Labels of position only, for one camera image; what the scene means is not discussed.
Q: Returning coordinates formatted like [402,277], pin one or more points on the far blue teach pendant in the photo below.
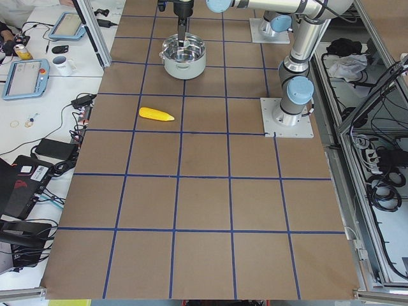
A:
[68,27]

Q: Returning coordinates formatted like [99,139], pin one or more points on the blue teach pendant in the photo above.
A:
[26,79]
[68,27]

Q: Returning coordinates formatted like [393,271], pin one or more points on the near blue teach pendant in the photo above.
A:
[26,79]

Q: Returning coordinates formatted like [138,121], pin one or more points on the small black adapter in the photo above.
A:
[105,23]

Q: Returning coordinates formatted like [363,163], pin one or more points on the yellow corn cob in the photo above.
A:
[154,114]

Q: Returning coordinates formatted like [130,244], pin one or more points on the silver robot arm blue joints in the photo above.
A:
[297,90]

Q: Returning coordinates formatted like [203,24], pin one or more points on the black laptop red logo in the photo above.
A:
[21,184]

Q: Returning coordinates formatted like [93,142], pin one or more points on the aluminium frame post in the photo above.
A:
[86,14]

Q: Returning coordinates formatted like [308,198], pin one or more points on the black cloth bundle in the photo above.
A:
[344,47]

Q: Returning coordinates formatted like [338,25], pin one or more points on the black computer mouse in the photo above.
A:
[60,49]

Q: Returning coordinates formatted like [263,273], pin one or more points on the brown paper table cover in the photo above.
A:
[205,206]

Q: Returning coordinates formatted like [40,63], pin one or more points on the power strip with plugs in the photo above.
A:
[81,117]

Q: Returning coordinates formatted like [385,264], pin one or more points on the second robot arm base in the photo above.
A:
[274,23]

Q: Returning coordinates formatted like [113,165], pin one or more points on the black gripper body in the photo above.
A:
[183,8]

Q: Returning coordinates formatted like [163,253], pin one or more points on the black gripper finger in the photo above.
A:
[181,32]

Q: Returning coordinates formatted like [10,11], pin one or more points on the white steel cooking pot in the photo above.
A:
[185,62]

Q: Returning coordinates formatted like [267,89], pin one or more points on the black power brick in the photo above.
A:
[56,149]

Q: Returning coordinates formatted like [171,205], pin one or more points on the white mug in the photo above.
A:
[66,67]

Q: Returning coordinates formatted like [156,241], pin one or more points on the aluminium cage frame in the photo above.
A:
[371,113]

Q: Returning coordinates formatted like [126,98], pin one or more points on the white power strip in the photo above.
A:
[372,161]

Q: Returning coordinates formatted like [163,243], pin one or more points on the yellow drink can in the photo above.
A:
[22,52]

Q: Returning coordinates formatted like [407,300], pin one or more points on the black docking device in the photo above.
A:
[25,244]

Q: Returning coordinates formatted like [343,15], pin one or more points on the crumpled white cloth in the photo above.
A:
[349,67]

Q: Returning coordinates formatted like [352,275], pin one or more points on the black power adapter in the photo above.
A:
[83,101]

